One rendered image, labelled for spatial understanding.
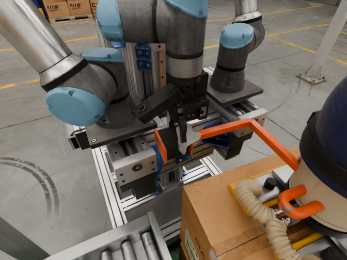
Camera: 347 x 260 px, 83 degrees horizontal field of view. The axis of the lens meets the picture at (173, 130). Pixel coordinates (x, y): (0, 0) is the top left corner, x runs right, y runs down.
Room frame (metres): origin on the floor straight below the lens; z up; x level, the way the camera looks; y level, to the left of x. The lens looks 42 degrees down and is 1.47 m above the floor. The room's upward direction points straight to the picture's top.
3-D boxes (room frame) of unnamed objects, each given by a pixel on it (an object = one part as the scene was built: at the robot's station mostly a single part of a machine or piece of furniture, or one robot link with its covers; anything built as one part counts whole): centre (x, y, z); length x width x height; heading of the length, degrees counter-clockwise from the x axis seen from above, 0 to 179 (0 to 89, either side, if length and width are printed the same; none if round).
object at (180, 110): (0.40, -0.03, 1.22); 0.09 x 0.08 x 0.12; 111
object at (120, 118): (0.56, 0.20, 1.09); 0.15 x 0.15 x 0.10
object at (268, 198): (0.34, -0.34, 0.97); 0.34 x 0.10 x 0.05; 111
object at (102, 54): (0.55, 0.20, 1.20); 0.13 x 0.12 x 0.14; 172
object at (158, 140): (0.39, 0.00, 1.08); 0.09 x 0.08 x 0.05; 21
